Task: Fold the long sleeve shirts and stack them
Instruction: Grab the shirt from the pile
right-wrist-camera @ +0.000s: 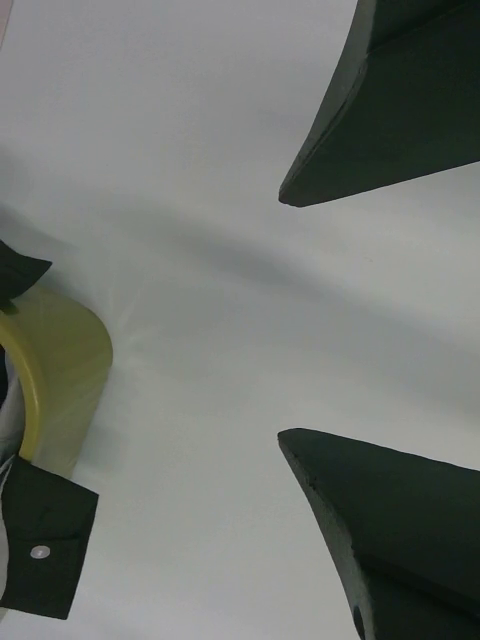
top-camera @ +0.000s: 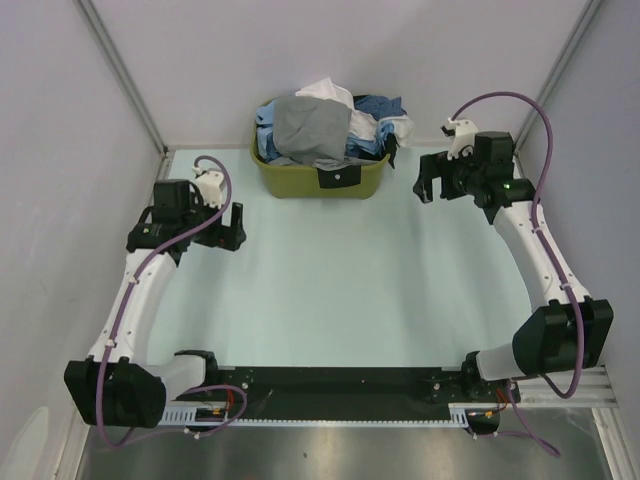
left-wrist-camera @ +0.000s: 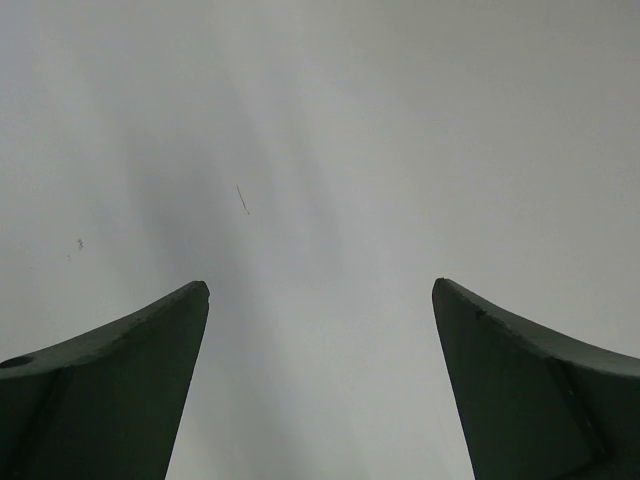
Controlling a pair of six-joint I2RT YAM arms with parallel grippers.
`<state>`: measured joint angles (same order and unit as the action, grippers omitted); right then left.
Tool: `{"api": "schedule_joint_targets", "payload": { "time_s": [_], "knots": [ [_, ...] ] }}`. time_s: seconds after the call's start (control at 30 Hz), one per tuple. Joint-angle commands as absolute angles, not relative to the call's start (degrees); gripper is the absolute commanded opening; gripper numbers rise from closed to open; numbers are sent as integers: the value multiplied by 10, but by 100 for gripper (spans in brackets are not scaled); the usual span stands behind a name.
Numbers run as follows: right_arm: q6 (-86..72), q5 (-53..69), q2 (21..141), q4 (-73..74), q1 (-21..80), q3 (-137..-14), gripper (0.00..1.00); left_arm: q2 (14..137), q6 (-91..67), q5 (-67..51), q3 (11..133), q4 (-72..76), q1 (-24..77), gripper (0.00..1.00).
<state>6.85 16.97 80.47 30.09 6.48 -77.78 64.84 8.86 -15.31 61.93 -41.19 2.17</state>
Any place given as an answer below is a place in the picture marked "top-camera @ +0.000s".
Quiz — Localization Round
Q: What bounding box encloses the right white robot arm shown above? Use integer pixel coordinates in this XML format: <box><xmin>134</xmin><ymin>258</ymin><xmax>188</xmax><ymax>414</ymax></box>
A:
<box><xmin>413</xmin><ymin>120</ymin><xmax>614</xmax><ymax>401</ymax></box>

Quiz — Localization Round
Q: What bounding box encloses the white slotted cable duct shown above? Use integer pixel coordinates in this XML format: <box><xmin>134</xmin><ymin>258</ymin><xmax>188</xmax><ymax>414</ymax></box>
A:
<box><xmin>158</xmin><ymin>402</ymin><xmax>501</xmax><ymax>429</ymax></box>

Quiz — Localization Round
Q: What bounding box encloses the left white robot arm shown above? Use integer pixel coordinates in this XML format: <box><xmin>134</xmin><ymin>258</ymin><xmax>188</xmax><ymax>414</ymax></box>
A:
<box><xmin>64</xmin><ymin>170</ymin><xmax>246</xmax><ymax>428</ymax></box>

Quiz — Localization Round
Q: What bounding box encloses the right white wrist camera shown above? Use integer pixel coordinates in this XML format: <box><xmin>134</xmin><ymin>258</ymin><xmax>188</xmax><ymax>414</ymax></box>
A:
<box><xmin>441</xmin><ymin>118</ymin><xmax>478</xmax><ymax>160</ymax></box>

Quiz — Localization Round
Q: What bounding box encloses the light blue shirt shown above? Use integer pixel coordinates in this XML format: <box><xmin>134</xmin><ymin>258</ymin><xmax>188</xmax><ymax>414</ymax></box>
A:
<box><xmin>254</xmin><ymin>98</ymin><xmax>396</xmax><ymax>164</ymax></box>

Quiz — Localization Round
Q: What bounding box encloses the black garment with button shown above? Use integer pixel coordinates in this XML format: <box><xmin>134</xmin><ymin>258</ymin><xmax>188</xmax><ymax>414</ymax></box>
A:
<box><xmin>313</xmin><ymin>134</ymin><xmax>399</xmax><ymax>198</ymax></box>

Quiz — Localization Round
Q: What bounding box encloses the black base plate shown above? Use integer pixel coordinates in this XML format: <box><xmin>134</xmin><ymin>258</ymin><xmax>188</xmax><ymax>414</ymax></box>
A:
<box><xmin>209</xmin><ymin>366</ymin><xmax>520</xmax><ymax>419</ymax></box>

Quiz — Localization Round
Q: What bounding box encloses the white shirt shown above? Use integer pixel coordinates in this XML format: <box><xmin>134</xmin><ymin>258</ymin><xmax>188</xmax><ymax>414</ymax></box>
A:
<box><xmin>295</xmin><ymin>77</ymin><xmax>414</xmax><ymax>154</ymax></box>

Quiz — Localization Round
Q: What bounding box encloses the grey long sleeve shirt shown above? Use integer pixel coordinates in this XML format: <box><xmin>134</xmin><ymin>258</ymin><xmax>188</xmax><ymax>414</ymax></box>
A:
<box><xmin>273</xmin><ymin>96</ymin><xmax>351</xmax><ymax>165</ymax></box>

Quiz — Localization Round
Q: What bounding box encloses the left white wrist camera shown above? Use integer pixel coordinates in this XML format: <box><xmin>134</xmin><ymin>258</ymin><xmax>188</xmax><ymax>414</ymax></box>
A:
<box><xmin>193</xmin><ymin>167</ymin><xmax>226</xmax><ymax>208</ymax></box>

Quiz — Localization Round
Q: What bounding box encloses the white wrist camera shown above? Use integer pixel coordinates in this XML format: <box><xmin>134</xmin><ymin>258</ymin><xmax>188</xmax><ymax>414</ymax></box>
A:
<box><xmin>441</xmin><ymin>118</ymin><xmax>478</xmax><ymax>160</ymax></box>
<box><xmin>193</xmin><ymin>167</ymin><xmax>226</xmax><ymax>208</ymax></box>

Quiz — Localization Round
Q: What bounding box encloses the aluminium frame rail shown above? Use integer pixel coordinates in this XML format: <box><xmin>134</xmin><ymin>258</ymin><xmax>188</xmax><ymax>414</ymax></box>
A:
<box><xmin>517</xmin><ymin>364</ymin><xmax>619</xmax><ymax>406</ymax></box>

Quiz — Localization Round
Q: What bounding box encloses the dark blue dotted shirt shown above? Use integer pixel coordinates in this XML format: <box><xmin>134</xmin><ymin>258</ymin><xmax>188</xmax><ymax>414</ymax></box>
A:
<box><xmin>354</xmin><ymin>95</ymin><xmax>407</xmax><ymax>120</ymax></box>

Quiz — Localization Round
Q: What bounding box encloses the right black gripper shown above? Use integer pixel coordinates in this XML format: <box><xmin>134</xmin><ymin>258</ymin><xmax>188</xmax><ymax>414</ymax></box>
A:
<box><xmin>412</xmin><ymin>144</ymin><xmax>484</xmax><ymax>204</ymax></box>

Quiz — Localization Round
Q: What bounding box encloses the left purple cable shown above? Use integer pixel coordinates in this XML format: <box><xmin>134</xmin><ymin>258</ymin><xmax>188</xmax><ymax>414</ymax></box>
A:
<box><xmin>95</xmin><ymin>155</ymin><xmax>249</xmax><ymax>448</ymax></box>

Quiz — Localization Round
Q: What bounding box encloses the olive green laundry basket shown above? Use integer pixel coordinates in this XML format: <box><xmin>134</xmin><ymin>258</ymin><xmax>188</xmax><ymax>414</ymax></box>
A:
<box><xmin>251</xmin><ymin>95</ymin><xmax>398</xmax><ymax>199</ymax></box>

